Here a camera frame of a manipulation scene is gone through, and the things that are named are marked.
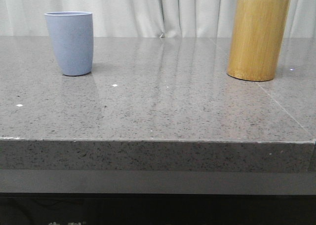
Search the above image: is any blue plastic cup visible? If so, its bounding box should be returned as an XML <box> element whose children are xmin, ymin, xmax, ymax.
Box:
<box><xmin>44</xmin><ymin>11</ymin><xmax>94</xmax><ymax>76</ymax></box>

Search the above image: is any bamboo cylindrical holder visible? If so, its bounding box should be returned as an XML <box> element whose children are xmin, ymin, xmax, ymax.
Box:
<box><xmin>227</xmin><ymin>0</ymin><xmax>290</xmax><ymax>82</ymax></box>

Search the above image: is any white curtain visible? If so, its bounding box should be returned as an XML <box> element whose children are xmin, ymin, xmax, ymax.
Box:
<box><xmin>0</xmin><ymin>0</ymin><xmax>316</xmax><ymax>39</ymax></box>

